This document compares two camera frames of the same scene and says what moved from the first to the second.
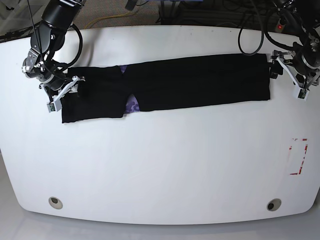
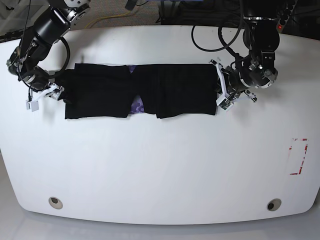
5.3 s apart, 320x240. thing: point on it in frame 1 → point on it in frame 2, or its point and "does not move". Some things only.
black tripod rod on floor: [23, 33] does not move
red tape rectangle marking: [302, 161] does not move
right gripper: [306, 62] → [235, 86]
